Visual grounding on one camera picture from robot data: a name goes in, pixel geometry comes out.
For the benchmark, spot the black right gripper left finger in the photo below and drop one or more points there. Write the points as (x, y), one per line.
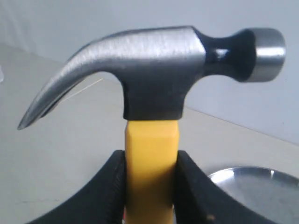
(100, 201)

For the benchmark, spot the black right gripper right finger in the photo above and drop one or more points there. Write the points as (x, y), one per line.
(197, 200)

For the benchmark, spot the yellow black claw hammer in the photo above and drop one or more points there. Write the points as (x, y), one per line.
(156, 68)

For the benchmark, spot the round steel plate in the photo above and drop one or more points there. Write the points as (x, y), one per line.
(271, 193)

